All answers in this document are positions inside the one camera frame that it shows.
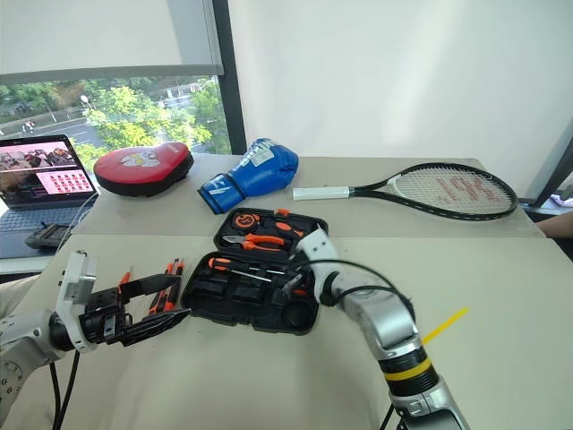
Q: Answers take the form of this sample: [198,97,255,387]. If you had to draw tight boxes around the orange black adjustable wrench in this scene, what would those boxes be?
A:
[273,208,306,239]

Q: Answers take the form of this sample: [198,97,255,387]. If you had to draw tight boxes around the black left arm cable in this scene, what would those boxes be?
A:
[48,348,81,430]

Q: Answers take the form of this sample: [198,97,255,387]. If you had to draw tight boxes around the large white roller blind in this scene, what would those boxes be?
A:
[227,0,573,159]

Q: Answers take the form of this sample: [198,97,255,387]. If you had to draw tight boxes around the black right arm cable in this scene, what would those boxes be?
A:
[286,256,415,314]

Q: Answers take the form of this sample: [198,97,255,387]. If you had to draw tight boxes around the red black punching pad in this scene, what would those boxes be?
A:
[92,141,195,199]

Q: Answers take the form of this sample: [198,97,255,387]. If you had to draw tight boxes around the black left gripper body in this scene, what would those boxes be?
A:
[79,287,134,346]

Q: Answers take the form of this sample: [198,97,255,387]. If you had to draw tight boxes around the white thin cable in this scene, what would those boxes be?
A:
[42,191,99,274]

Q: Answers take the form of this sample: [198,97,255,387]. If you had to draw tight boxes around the orange black tape measure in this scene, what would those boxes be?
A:
[232,211,264,232]

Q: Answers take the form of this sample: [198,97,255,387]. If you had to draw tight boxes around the orange black utility knife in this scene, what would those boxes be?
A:
[148,286,179,315]

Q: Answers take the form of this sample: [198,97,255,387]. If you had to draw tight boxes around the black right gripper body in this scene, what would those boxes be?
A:
[282,266,314,298]

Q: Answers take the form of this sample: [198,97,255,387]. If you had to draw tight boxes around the black white tennis racket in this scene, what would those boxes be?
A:
[292,162,519,221]

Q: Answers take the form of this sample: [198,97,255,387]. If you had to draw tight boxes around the open laptop computer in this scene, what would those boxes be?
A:
[0,133,99,261]

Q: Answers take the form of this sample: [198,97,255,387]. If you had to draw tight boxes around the orange handled pliers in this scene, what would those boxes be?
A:
[222,232,287,252]

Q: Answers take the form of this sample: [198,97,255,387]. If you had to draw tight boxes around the black tape roll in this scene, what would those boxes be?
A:
[280,298,316,333]

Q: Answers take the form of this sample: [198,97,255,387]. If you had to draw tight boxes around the yellow tape strip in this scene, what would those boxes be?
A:
[422,306,471,347]

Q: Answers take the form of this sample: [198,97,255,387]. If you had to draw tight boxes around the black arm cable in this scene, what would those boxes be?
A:
[48,348,81,430]
[286,256,415,314]

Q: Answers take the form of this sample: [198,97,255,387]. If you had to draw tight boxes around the black handheld controller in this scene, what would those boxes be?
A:
[24,222,73,251]

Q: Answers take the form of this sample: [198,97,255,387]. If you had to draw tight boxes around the orange black long screwdriver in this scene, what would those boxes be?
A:
[207,256,275,283]

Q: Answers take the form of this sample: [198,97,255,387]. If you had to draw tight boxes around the black plastic tool case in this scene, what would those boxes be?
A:
[180,207,331,335]

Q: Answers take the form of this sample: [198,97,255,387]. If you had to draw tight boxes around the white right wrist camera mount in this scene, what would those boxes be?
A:
[293,226,342,306]

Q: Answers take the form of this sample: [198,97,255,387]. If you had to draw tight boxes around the blue boxing glove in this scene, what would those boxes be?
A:
[197,137,300,217]

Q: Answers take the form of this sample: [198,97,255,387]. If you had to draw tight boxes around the dark window frame post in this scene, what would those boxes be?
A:
[210,0,248,156]

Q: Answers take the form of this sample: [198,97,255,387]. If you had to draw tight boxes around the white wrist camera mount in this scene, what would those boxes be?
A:
[54,250,100,356]
[293,226,342,306]

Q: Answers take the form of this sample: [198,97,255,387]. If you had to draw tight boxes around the dark slanted frame bar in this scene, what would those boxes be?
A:
[522,132,573,208]

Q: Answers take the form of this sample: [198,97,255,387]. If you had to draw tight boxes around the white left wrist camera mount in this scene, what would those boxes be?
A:
[54,250,100,356]

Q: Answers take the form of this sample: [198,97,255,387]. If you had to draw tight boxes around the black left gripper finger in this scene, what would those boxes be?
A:
[120,307,192,348]
[117,274,183,299]

